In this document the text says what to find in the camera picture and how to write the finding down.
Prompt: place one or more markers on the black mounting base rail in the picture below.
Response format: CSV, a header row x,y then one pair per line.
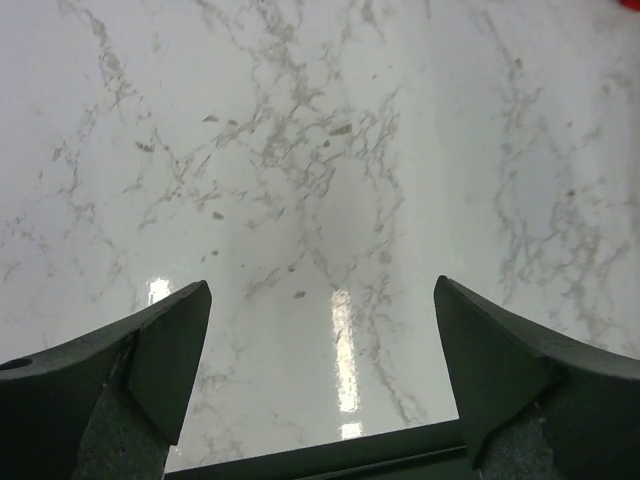
x,y
434,451

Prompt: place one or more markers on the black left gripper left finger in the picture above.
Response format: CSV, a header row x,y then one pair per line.
x,y
108,404

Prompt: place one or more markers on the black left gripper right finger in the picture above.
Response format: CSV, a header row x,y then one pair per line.
x,y
533,403

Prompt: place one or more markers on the folded red t shirt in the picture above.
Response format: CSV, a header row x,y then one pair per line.
x,y
630,4

